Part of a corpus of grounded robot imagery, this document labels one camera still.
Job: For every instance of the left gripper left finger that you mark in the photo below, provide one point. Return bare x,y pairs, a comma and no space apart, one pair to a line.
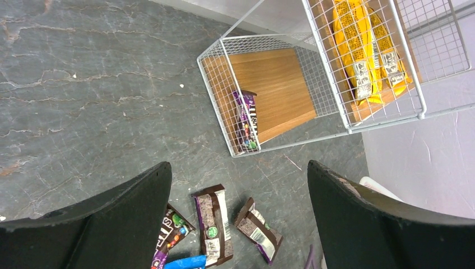
118,228

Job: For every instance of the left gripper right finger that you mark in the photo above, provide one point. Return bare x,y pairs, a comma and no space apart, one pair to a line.
362,228

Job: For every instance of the brown candy bar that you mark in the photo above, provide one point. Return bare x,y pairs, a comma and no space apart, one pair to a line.
215,232
253,225

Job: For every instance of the yellow candy bag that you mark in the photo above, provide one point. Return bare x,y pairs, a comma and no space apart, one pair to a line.
392,68
356,47

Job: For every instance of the yellow candy bag top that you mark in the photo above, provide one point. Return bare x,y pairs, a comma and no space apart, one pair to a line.
356,47

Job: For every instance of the purple candy bag on floor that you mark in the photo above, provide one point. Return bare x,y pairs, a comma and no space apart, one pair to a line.
174,228

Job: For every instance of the blue candy bag far left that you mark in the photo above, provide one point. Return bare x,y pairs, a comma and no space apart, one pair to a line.
194,262

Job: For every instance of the bottom wooden shelf board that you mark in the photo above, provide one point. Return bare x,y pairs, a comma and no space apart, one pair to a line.
275,76

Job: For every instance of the wooden shelf board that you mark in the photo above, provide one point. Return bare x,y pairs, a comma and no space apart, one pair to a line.
356,115
275,76

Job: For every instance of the purple candy bag on shelf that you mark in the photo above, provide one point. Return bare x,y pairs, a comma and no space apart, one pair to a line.
246,127

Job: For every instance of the middle wooden shelf board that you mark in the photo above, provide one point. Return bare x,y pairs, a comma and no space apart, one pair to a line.
356,115

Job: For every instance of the white plastic basket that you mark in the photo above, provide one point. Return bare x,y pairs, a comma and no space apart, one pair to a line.
375,186

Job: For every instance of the white wire shelf rack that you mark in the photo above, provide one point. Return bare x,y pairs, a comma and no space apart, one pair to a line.
433,31

